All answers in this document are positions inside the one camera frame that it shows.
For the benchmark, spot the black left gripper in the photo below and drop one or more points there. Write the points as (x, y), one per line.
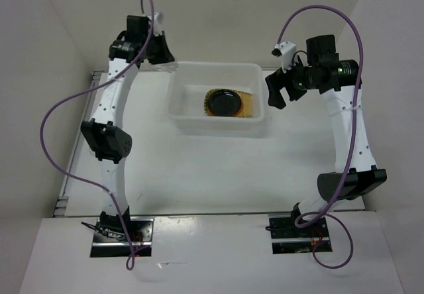
(165, 55)

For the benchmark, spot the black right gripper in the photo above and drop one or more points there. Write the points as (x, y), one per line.
(278, 79)

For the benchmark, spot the woven bamboo tray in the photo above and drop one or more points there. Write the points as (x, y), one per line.
(246, 110)

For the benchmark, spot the black round dish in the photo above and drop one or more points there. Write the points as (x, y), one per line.
(224, 103)

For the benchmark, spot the clear plastic cup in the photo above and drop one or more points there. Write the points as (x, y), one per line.
(167, 67)

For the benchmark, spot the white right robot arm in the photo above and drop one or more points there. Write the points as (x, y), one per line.
(356, 172)

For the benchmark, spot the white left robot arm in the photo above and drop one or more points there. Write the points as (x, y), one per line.
(143, 40)

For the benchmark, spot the clear plastic bin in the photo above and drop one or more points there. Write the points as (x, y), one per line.
(189, 85)

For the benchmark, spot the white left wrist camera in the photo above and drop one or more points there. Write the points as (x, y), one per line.
(157, 20)

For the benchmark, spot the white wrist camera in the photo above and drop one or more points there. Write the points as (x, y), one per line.
(286, 52)
(157, 20)

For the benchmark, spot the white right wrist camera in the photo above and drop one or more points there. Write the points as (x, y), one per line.
(286, 52)

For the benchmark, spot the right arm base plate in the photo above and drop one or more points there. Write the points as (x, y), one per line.
(286, 238)

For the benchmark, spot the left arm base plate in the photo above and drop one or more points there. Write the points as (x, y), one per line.
(108, 243)

